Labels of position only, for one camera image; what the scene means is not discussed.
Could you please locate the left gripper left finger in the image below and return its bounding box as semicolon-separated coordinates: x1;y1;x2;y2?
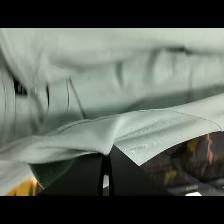
39;152;105;197

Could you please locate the pale green garment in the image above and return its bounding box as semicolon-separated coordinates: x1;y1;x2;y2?
0;28;224;197

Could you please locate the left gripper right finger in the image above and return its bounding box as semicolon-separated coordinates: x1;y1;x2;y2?
108;145;171;197

